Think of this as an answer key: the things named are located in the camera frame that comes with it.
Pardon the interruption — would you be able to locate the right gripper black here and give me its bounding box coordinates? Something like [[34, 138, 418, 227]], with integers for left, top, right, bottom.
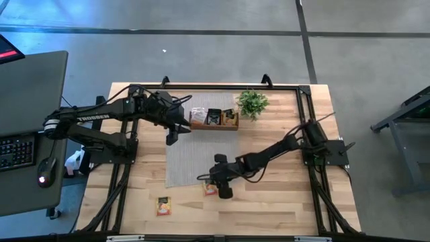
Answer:
[[202, 153, 238, 200]]

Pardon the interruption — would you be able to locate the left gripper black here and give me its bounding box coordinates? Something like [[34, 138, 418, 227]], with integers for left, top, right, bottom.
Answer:
[[147, 90, 193, 147]]

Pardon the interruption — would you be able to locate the wooden three-compartment organizer box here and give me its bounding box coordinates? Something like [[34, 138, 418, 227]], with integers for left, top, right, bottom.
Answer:
[[189, 108, 239, 131]]

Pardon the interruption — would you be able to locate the grey woven placemat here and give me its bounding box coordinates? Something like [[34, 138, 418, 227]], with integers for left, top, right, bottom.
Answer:
[[165, 92, 241, 188]]

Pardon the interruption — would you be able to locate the small green potted plant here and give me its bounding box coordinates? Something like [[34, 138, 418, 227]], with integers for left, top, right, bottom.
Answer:
[[235, 89, 270, 122]]

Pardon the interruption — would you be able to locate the black computer mouse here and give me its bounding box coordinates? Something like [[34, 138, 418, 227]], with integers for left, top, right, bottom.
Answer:
[[36, 157, 57, 188]]

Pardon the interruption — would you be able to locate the grey office desk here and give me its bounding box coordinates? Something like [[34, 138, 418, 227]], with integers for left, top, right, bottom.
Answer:
[[0, 50, 69, 216]]

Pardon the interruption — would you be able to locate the black computer keyboard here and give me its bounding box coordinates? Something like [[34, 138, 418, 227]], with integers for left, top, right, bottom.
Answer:
[[0, 134, 36, 173]]

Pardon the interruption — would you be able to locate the dark computer monitor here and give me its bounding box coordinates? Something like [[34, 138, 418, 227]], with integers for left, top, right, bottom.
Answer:
[[0, 33, 26, 65]]

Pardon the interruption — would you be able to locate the grey metal side table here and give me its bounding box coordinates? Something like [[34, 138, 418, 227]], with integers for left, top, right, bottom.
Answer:
[[370, 85, 430, 198]]

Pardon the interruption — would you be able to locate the black aluminium table frame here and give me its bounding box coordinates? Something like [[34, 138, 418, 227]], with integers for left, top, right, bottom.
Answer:
[[75, 82, 362, 236]]

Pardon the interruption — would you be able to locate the white metal bracket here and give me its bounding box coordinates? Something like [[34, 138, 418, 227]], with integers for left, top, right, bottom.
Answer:
[[294, 236, 333, 242], [106, 235, 145, 242]]

